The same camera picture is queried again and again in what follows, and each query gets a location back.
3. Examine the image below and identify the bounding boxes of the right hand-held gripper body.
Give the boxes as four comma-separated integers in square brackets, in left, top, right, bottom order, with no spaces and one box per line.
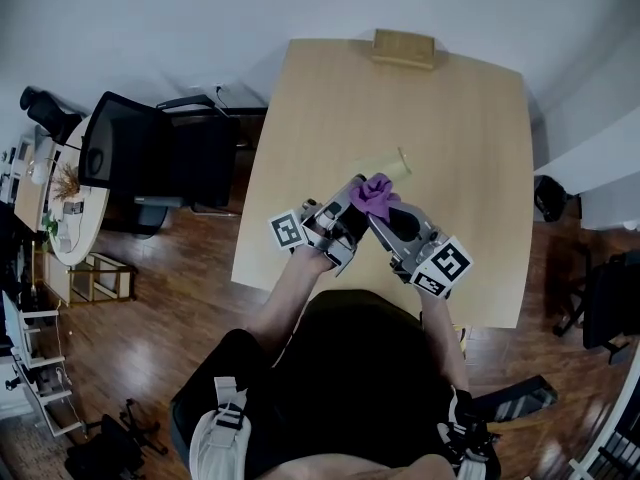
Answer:
[390,217,475,299]

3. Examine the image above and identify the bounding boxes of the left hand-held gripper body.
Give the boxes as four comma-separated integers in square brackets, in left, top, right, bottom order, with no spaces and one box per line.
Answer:
[268,198,362,277]

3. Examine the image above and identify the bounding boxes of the purple cloth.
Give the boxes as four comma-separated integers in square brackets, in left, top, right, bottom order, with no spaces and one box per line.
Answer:
[348,172,402,224]

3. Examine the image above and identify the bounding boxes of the clear drinking glass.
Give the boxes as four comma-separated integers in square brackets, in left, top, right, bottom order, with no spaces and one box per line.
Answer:
[353,146,414,189]

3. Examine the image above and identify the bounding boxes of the person's left forearm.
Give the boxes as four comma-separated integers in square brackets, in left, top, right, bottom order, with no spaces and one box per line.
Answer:
[244,245,334,369]

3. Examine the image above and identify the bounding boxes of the person's right forearm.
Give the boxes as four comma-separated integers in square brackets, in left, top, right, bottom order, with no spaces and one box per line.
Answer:
[418,287,471,394]

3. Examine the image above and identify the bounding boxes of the yellow black hazard tape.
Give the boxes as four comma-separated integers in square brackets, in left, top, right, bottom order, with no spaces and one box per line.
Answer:
[452,323,469,364]

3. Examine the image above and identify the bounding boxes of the black bag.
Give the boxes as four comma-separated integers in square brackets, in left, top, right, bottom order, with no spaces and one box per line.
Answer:
[533,175,584,224]

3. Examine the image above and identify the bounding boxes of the person's black shirt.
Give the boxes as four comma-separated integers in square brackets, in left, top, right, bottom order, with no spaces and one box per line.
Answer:
[169,289,496,480]

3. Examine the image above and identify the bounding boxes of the small wooden box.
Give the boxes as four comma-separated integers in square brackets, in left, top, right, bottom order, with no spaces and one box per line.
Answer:
[370,28,436,71]

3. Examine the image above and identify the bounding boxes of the dark flat box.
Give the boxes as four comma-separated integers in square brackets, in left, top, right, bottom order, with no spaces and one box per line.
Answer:
[472,375,559,424]

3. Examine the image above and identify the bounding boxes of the black swivel office chair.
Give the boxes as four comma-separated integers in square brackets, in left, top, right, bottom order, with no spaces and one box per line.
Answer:
[552,250,640,367]

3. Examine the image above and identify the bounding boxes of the white cabinet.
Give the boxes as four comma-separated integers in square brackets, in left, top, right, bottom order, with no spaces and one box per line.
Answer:
[579,187,640,232]

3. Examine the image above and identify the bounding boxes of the black mesh office chair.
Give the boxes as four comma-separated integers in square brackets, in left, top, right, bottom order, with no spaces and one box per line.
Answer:
[77,91,241,239]

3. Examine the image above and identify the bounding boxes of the round white table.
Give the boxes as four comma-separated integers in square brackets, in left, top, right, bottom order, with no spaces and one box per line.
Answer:
[47,112,110,268]

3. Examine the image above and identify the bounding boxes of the white wooden rack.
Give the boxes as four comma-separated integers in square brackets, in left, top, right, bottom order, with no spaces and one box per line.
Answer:
[569,407,640,480]

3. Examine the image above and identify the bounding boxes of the dried brown plant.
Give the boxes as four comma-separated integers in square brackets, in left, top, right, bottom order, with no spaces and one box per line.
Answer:
[51,162,81,202]

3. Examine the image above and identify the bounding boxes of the green potted plant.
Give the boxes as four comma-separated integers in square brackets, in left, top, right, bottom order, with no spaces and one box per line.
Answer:
[39,210,61,249]

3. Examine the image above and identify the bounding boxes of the white globe lamp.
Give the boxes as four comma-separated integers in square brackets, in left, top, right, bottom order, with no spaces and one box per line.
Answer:
[27,157,56,185]

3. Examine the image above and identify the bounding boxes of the light wooden cabinet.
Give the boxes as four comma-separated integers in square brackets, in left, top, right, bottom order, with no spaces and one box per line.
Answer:
[13,140,56,232]

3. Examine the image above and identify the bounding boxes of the black headrest office chair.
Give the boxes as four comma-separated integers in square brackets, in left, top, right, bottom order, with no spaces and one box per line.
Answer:
[19,86,84,144]

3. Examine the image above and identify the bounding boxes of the white shelf unit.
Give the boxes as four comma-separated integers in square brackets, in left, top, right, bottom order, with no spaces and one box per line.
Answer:
[0,290,84,439]

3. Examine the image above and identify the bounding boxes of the black and white strap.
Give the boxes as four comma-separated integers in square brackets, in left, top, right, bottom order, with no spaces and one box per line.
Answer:
[437,387,501,480]

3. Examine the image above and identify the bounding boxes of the wooden stool frame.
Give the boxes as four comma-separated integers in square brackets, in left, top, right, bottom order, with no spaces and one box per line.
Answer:
[67,252,139,307]

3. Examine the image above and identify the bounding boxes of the white strap pouch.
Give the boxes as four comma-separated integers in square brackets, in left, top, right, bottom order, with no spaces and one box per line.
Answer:
[188,376,253,480]

